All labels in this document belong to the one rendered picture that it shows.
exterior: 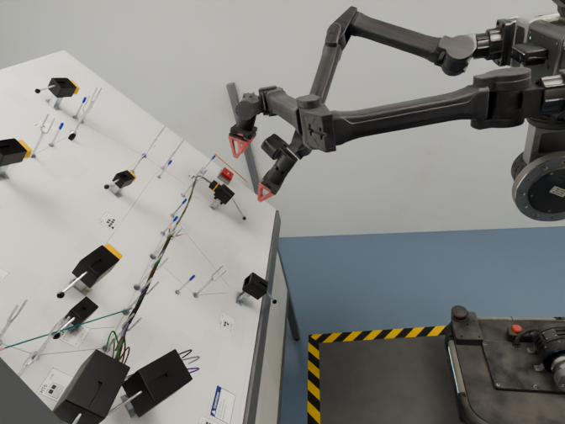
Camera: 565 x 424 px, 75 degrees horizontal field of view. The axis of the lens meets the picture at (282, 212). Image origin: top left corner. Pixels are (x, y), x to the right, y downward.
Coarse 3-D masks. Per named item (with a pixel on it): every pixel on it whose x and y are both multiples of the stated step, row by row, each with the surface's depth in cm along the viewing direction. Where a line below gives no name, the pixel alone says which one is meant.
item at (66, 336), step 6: (66, 330) 74; (84, 330) 76; (90, 330) 77; (66, 336) 73; (72, 336) 74; (78, 336) 75; (84, 336) 76; (66, 342) 73; (72, 342) 73; (78, 342) 74
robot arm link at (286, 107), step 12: (264, 96) 112; (276, 96) 105; (288, 96) 102; (312, 96) 80; (276, 108) 101; (288, 108) 89; (312, 108) 77; (288, 120) 92; (300, 120) 84; (300, 132) 85
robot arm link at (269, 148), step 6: (270, 138) 121; (276, 138) 121; (300, 138) 116; (264, 144) 121; (270, 144) 120; (276, 144) 120; (282, 144) 120; (294, 144) 116; (300, 144) 116; (264, 150) 122; (270, 150) 120; (276, 150) 120; (294, 150) 117; (270, 156) 122; (300, 156) 124
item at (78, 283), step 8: (104, 248) 79; (88, 256) 75; (96, 256) 77; (104, 256) 78; (112, 256) 79; (80, 264) 74; (88, 264) 74; (96, 264) 76; (104, 264) 77; (112, 264) 78; (72, 272) 76; (80, 272) 75; (88, 272) 74; (96, 272) 74; (104, 272) 76; (72, 280) 81; (80, 280) 80; (88, 280) 75; (96, 280) 75; (80, 288) 80; (88, 288) 83; (56, 296) 70
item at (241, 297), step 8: (248, 280) 111; (256, 280) 108; (264, 280) 111; (248, 288) 107; (256, 288) 107; (264, 288) 109; (240, 296) 111; (248, 296) 111; (256, 296) 109; (240, 304) 112
